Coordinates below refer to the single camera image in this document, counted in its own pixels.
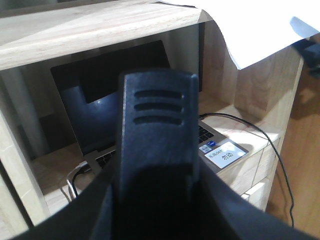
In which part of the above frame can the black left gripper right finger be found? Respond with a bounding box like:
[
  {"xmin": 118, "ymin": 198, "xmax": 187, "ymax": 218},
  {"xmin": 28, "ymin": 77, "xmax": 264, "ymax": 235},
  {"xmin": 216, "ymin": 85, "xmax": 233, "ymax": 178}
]
[{"xmin": 199, "ymin": 160, "xmax": 313, "ymax": 240}]

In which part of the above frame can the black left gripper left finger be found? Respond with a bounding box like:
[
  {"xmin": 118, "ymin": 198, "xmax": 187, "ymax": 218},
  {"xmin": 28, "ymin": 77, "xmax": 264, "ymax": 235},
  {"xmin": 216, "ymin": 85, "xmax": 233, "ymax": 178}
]
[{"xmin": 13, "ymin": 159, "xmax": 117, "ymax": 240}]

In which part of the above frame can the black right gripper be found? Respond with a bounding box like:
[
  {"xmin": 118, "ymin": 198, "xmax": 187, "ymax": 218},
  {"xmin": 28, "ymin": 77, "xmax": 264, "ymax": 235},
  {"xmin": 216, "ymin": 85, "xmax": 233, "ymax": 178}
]
[{"xmin": 292, "ymin": 39, "xmax": 320, "ymax": 78}]

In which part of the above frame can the white paper sheet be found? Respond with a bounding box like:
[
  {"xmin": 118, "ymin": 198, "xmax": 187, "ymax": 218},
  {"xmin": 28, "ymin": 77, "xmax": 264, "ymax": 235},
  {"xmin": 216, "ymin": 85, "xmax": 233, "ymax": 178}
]
[{"xmin": 166, "ymin": 0, "xmax": 320, "ymax": 70}]

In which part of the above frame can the black stapler with orange button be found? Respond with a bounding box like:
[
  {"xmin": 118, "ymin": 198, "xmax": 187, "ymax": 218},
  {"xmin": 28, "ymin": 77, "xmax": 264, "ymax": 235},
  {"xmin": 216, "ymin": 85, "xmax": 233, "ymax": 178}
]
[{"xmin": 89, "ymin": 67, "xmax": 241, "ymax": 240}]

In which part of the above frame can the wooden shelf unit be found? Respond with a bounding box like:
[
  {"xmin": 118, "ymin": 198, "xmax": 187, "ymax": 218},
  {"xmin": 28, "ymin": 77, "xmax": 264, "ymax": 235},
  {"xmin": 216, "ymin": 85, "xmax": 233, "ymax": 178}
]
[{"xmin": 0, "ymin": 0, "xmax": 320, "ymax": 240}]

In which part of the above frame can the white label sticker right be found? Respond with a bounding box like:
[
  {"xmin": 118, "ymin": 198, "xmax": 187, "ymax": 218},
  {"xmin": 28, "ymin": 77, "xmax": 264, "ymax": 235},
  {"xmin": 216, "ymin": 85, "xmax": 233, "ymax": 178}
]
[{"xmin": 204, "ymin": 141, "xmax": 247, "ymax": 169}]

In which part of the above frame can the silver laptop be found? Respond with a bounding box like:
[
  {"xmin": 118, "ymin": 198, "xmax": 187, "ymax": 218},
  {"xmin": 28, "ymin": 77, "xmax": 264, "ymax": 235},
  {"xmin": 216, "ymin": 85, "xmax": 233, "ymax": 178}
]
[{"xmin": 50, "ymin": 40, "xmax": 248, "ymax": 174}]

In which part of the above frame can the white cable left of laptop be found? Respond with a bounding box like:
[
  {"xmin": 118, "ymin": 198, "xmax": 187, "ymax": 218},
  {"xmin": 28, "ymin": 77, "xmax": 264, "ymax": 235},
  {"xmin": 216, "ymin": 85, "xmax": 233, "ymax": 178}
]
[{"xmin": 59, "ymin": 161, "xmax": 88, "ymax": 203}]

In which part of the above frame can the black cable left of laptop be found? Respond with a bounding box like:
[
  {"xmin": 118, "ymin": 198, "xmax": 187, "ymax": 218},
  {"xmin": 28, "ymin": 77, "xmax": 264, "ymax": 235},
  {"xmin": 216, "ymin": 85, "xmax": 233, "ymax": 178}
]
[{"xmin": 71, "ymin": 164, "xmax": 92, "ymax": 201}]

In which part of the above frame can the black cable of laptop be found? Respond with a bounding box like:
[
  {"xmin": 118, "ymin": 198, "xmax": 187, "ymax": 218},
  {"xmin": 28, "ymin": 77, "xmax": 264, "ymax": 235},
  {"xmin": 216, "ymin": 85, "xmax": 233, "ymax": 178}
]
[
  {"xmin": 199, "ymin": 112, "xmax": 296, "ymax": 229},
  {"xmin": 71, "ymin": 164, "xmax": 92, "ymax": 201}
]

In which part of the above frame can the black cable right of laptop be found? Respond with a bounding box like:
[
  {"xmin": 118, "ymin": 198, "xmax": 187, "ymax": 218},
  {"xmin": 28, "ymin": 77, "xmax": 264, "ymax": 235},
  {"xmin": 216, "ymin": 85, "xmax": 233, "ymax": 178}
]
[{"xmin": 199, "ymin": 112, "xmax": 296, "ymax": 229}]

